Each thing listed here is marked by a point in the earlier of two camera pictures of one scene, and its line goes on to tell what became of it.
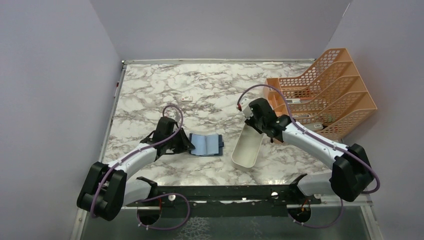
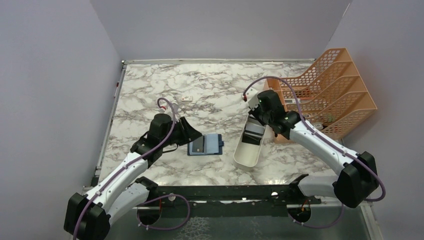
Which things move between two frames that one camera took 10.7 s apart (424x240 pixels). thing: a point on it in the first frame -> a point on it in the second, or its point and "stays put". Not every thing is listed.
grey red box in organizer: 314,126 stays put
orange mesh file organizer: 330,100 stays put
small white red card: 186,98 stays put
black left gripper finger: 186,145 -> 190,134
